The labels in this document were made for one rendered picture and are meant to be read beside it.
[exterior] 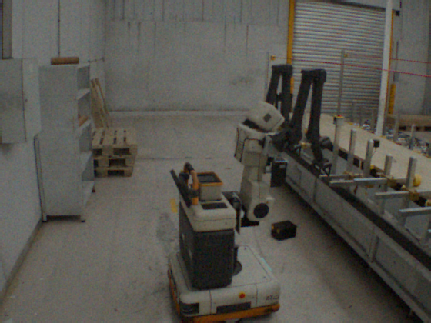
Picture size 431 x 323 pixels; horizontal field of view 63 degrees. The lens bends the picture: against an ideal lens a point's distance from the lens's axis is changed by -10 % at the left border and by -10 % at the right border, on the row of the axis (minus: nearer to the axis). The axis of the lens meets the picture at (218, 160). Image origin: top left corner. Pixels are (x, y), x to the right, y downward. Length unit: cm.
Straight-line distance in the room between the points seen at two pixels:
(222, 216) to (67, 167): 205
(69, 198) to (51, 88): 109
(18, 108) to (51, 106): 91
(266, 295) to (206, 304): 39
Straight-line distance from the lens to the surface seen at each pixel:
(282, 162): 237
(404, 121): 1049
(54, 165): 388
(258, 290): 251
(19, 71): 286
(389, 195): 231
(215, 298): 243
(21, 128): 291
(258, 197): 240
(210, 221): 219
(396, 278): 303
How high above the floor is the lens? 169
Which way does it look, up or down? 16 degrees down
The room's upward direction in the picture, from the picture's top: 2 degrees clockwise
